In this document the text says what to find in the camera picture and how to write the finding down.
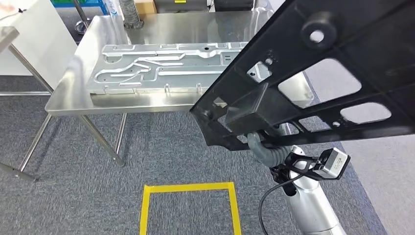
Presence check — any stamped aluminium panel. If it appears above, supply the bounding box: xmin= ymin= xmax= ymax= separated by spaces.
xmin=86 ymin=41 xmax=272 ymax=95

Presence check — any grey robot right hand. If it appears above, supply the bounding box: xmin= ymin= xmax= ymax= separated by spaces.
xmin=247 ymin=132 xmax=267 ymax=160

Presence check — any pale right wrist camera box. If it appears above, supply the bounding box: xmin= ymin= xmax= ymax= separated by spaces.
xmin=313 ymin=148 xmax=351 ymax=181

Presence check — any stainless steel workbench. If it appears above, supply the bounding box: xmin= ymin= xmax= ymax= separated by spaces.
xmin=45 ymin=7 xmax=316 ymax=167

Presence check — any black camera cable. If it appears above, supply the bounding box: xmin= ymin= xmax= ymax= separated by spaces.
xmin=258 ymin=176 xmax=302 ymax=235

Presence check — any black case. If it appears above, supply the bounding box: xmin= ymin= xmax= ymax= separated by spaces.
xmin=154 ymin=0 xmax=208 ymax=14
xmin=214 ymin=0 xmax=255 ymax=12

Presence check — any yellow floor tape square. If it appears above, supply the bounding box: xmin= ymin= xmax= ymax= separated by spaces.
xmin=139 ymin=181 xmax=243 ymax=235

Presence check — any grey corrugated duct hose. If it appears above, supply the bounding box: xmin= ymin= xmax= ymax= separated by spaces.
xmin=117 ymin=0 xmax=145 ymax=30

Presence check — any steel stanchion pole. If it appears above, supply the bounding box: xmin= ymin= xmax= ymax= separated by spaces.
xmin=71 ymin=0 xmax=94 ymax=35

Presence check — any black plastic plate bracket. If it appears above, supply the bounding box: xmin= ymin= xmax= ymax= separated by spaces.
xmin=189 ymin=0 xmax=415 ymax=152

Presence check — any blue metal frame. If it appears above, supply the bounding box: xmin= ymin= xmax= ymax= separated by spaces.
xmin=50 ymin=0 xmax=109 ymax=15

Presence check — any brown cardboard box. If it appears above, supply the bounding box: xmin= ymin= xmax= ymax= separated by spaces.
xmin=134 ymin=0 xmax=158 ymax=15

